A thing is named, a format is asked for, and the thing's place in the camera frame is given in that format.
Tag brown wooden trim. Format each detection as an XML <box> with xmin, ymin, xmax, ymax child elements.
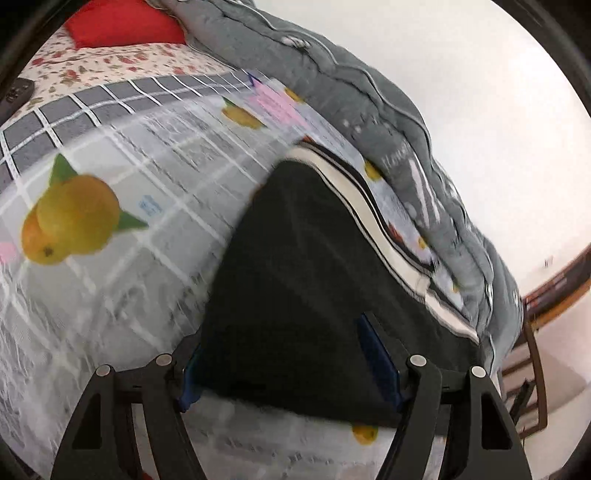
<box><xmin>524</xmin><ymin>248</ymin><xmax>591</xmax><ymax>325</ymax></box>

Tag floral bed sheet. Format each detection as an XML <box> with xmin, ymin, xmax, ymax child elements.
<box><xmin>18</xmin><ymin>23</ymin><xmax>243</xmax><ymax>114</ymax></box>

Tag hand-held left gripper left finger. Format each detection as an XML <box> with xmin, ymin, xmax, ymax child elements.
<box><xmin>50</xmin><ymin>339</ymin><xmax>209</xmax><ymax>480</ymax></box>

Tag black pants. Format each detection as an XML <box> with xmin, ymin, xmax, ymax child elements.
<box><xmin>196</xmin><ymin>147</ymin><xmax>485</xmax><ymax>428</ymax></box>

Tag red pillow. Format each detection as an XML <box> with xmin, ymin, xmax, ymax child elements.
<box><xmin>65</xmin><ymin>0</ymin><xmax>186</xmax><ymax>49</ymax></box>

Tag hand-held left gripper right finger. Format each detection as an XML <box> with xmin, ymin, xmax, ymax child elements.
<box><xmin>355</xmin><ymin>313</ymin><xmax>533</xmax><ymax>480</ymax></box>

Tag black remote control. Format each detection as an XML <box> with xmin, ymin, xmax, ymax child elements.
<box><xmin>0</xmin><ymin>78</ymin><xmax>37</xmax><ymax>117</ymax></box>

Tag grey flower-print quilt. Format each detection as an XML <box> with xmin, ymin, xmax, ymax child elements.
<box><xmin>154</xmin><ymin>0</ymin><xmax>526</xmax><ymax>370</ymax></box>

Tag fruit-print bed cover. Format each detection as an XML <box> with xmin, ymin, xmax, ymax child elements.
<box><xmin>0</xmin><ymin>69</ymin><xmax>468</xmax><ymax>480</ymax></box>

